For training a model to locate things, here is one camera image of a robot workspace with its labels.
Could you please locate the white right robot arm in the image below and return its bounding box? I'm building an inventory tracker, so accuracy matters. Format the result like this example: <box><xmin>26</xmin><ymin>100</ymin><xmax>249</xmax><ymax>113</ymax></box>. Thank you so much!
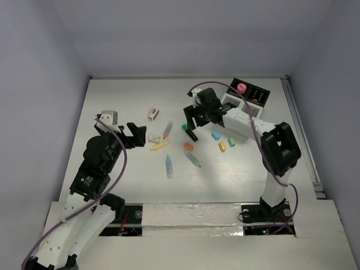
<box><xmin>183</xmin><ymin>88</ymin><xmax>302</xmax><ymax>223</ymax></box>

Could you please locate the white pink eraser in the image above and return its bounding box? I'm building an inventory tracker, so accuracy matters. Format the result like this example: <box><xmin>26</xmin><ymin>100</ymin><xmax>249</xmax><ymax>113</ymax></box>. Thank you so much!
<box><xmin>148</xmin><ymin>134</ymin><xmax>161</xmax><ymax>143</ymax></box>

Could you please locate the green small eraser cap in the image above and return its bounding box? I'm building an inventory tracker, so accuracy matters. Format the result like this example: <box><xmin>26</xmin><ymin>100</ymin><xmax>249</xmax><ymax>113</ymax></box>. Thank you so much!
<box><xmin>228</xmin><ymin>137</ymin><xmax>236</xmax><ymax>147</ymax></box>

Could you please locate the pink white mini stapler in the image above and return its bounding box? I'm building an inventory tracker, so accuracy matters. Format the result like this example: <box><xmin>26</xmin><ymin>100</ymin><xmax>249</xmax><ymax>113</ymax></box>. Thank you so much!
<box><xmin>148</xmin><ymin>107</ymin><xmax>160</xmax><ymax>121</ymax></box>

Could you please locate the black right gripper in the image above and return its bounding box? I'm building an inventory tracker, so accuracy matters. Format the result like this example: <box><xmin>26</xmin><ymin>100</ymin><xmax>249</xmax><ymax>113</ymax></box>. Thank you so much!
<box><xmin>183</xmin><ymin>102</ymin><xmax>210</xmax><ymax>131</ymax></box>

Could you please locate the yellow pencil-shaped highlighter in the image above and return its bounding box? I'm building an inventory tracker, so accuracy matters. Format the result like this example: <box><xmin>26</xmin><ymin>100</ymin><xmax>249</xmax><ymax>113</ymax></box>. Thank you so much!
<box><xmin>150</xmin><ymin>139</ymin><xmax>171</xmax><ymax>151</ymax></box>

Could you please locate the blue pencil-shaped highlighter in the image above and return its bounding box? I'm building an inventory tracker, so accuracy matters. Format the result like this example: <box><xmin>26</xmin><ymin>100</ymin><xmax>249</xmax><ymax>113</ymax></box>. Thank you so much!
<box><xmin>165</xmin><ymin>156</ymin><xmax>173</xmax><ymax>179</ymax></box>

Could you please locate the blue small eraser cap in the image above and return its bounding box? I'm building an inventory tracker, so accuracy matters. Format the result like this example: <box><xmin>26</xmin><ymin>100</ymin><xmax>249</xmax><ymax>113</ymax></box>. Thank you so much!
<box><xmin>211</xmin><ymin>131</ymin><xmax>221</xmax><ymax>141</ymax></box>

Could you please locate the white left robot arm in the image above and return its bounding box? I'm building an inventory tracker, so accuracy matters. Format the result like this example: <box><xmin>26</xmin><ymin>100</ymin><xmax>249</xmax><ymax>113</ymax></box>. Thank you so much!
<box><xmin>21</xmin><ymin>120</ymin><xmax>147</xmax><ymax>269</ymax></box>

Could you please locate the green cap black highlighter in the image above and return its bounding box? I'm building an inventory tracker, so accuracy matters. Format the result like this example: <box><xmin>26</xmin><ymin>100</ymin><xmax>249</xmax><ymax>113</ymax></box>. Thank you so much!
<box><xmin>182</xmin><ymin>124</ymin><xmax>198</xmax><ymax>142</ymax></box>

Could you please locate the white front platform board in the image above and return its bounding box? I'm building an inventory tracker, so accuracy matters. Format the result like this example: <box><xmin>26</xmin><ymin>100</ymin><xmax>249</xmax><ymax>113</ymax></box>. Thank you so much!
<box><xmin>78</xmin><ymin>200</ymin><xmax>357</xmax><ymax>269</ymax></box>

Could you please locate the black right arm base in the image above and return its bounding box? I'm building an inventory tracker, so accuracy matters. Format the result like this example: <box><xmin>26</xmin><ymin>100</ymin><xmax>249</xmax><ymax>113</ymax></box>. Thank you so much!
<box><xmin>237</xmin><ymin>202</ymin><xmax>296</xmax><ymax>236</ymax></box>

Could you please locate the white black desk organizer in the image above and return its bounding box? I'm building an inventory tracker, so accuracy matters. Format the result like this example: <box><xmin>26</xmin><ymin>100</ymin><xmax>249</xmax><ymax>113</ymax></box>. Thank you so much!
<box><xmin>221</xmin><ymin>78</ymin><xmax>271</xmax><ymax>118</ymax></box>

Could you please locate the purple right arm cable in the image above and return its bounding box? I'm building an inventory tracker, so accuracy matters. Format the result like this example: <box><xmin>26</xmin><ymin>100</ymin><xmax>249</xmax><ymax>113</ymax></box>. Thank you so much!
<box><xmin>187</xmin><ymin>80</ymin><xmax>299</xmax><ymax>236</ymax></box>

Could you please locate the grey pencil-shaped pen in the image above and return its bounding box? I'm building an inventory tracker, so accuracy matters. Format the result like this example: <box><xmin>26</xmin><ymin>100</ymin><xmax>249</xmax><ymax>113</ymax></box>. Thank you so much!
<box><xmin>163</xmin><ymin>121</ymin><xmax>174</xmax><ymax>139</ymax></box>

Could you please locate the orange small eraser cap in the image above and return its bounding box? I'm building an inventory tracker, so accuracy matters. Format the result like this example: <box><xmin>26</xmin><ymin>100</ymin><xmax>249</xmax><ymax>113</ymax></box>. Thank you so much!
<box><xmin>183</xmin><ymin>143</ymin><xmax>194</xmax><ymax>151</ymax></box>

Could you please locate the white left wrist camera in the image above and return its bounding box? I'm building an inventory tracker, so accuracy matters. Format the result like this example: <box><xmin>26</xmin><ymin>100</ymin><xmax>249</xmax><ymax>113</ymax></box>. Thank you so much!
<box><xmin>94</xmin><ymin>110</ymin><xmax>119</xmax><ymax>134</ymax></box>

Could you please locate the yellow small eraser cap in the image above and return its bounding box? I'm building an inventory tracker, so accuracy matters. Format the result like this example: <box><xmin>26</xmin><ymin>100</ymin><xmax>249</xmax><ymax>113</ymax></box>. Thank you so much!
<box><xmin>218</xmin><ymin>142</ymin><xmax>227</xmax><ymax>152</ymax></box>

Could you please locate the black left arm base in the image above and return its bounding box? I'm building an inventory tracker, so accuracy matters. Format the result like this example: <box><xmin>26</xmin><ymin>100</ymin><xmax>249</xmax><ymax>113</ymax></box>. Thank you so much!
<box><xmin>100</xmin><ymin>204</ymin><xmax>143</xmax><ymax>237</ymax></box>

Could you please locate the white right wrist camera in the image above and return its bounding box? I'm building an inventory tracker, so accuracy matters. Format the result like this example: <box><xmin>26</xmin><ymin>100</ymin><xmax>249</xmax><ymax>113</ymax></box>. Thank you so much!
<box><xmin>187</xmin><ymin>88</ymin><xmax>202</xmax><ymax>98</ymax></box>

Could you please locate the pink tape roll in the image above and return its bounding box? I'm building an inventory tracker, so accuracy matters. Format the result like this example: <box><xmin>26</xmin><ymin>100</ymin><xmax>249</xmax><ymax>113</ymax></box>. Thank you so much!
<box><xmin>237</xmin><ymin>83</ymin><xmax>248</xmax><ymax>95</ymax></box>

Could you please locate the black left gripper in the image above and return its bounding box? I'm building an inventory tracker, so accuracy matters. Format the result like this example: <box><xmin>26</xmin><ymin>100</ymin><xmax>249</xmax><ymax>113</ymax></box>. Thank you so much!
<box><xmin>97</xmin><ymin>121</ymin><xmax>146</xmax><ymax>172</ymax></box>

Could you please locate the green pencil-shaped highlighter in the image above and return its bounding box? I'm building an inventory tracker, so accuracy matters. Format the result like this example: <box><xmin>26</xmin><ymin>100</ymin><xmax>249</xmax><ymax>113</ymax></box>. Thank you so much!
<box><xmin>183</xmin><ymin>150</ymin><xmax>201</xmax><ymax>168</ymax></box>

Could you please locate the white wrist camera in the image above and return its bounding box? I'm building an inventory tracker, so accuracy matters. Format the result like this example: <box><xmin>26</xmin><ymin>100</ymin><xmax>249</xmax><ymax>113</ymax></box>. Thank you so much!
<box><xmin>187</xmin><ymin>88</ymin><xmax>202</xmax><ymax>98</ymax></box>
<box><xmin>94</xmin><ymin>110</ymin><xmax>119</xmax><ymax>134</ymax></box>

